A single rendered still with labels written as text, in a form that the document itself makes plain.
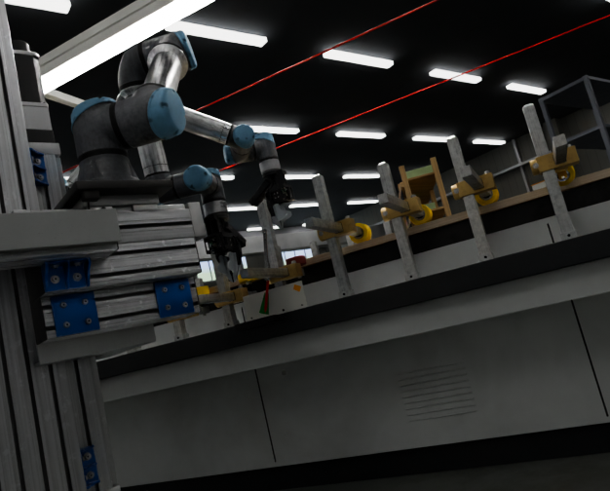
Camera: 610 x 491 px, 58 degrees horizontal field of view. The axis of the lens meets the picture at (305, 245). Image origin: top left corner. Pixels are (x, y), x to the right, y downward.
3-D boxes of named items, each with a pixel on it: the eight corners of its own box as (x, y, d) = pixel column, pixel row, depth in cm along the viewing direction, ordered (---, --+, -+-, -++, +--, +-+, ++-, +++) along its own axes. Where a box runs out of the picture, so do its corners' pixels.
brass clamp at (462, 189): (495, 186, 175) (490, 171, 176) (453, 199, 180) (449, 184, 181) (497, 189, 181) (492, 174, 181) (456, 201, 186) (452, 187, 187)
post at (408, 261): (421, 294, 185) (385, 160, 192) (411, 296, 186) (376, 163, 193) (424, 293, 188) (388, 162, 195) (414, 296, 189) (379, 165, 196)
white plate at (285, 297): (307, 307, 201) (300, 280, 203) (247, 321, 211) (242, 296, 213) (308, 307, 202) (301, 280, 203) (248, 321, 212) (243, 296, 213)
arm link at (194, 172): (173, 195, 160) (186, 203, 171) (209, 185, 159) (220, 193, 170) (168, 169, 161) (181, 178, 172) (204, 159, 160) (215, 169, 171)
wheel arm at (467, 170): (474, 174, 154) (470, 162, 154) (461, 178, 155) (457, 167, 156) (492, 196, 199) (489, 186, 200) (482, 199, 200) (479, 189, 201)
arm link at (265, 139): (248, 140, 209) (271, 137, 211) (255, 168, 207) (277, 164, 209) (251, 132, 201) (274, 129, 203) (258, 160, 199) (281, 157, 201)
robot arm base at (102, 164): (88, 185, 122) (80, 143, 123) (69, 207, 133) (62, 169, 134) (152, 184, 131) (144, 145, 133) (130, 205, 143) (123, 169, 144)
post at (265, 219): (290, 320, 205) (262, 197, 212) (283, 321, 206) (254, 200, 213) (294, 319, 208) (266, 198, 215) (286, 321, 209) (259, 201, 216)
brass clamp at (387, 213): (420, 209, 185) (416, 195, 186) (382, 221, 190) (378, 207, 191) (424, 211, 190) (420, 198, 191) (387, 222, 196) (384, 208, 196)
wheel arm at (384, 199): (389, 202, 163) (386, 190, 164) (378, 205, 165) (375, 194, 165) (426, 216, 209) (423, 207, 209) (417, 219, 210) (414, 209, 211)
